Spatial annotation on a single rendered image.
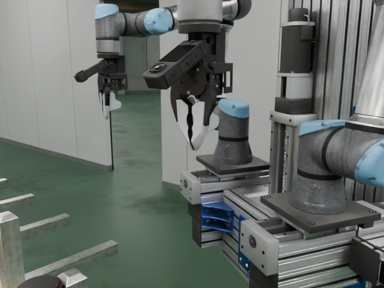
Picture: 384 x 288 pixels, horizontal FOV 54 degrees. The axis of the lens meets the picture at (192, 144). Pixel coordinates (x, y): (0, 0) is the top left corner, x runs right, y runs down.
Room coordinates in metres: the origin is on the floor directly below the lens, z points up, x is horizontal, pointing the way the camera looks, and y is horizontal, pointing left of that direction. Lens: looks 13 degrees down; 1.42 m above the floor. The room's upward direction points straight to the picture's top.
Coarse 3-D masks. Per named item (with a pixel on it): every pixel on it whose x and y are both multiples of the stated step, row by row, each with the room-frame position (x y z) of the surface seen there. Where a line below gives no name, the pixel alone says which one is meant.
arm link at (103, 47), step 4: (100, 40) 1.23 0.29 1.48; (104, 40) 1.22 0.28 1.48; (108, 40) 1.22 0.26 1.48; (112, 40) 1.23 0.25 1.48; (96, 44) 1.24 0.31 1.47; (100, 44) 1.23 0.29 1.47; (104, 44) 1.22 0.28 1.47; (108, 44) 1.22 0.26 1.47; (112, 44) 1.23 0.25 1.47; (116, 44) 1.24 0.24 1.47; (96, 48) 1.25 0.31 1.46; (100, 48) 1.23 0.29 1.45; (104, 48) 1.22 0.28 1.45; (108, 48) 1.22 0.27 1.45; (112, 48) 1.23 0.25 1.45; (116, 48) 1.24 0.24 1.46; (100, 52) 1.23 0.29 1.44; (104, 52) 1.22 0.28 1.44; (108, 52) 1.22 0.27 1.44; (112, 52) 1.23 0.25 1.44; (116, 52) 1.24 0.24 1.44
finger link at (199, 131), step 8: (200, 104) 0.62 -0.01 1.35; (192, 112) 0.63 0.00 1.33; (200, 112) 0.62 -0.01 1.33; (200, 120) 0.62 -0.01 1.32; (216, 120) 0.66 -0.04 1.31; (192, 128) 0.63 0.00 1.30; (200, 128) 0.62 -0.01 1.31; (208, 128) 0.63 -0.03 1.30; (192, 136) 0.63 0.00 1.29; (200, 136) 0.62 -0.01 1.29; (192, 144) 0.64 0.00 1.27; (200, 144) 0.63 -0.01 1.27
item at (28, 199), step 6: (12, 198) 1.20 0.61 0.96; (18, 198) 1.20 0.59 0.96; (24, 198) 1.20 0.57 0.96; (30, 198) 1.22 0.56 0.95; (0, 204) 1.15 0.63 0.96; (6, 204) 1.16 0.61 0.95; (12, 204) 1.17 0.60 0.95; (18, 204) 1.19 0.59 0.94; (24, 204) 1.20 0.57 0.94; (30, 204) 1.22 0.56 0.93; (0, 210) 1.14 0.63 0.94; (6, 210) 1.16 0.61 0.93
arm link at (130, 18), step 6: (126, 18) 1.26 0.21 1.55; (132, 18) 1.26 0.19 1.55; (126, 24) 1.26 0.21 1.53; (132, 24) 1.25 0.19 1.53; (126, 30) 1.27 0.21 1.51; (132, 30) 1.27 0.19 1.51; (126, 36) 1.29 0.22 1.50; (132, 36) 1.30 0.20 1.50; (138, 36) 1.29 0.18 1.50; (144, 36) 1.32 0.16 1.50
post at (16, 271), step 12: (0, 216) 0.66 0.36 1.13; (12, 216) 0.67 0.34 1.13; (0, 228) 0.64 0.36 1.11; (12, 228) 0.66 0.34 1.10; (0, 240) 0.65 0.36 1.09; (12, 240) 0.66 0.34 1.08; (0, 252) 0.66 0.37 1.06; (12, 252) 0.66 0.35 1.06; (0, 264) 0.66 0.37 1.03; (12, 264) 0.65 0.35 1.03; (12, 276) 0.65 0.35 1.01; (24, 276) 0.67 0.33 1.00
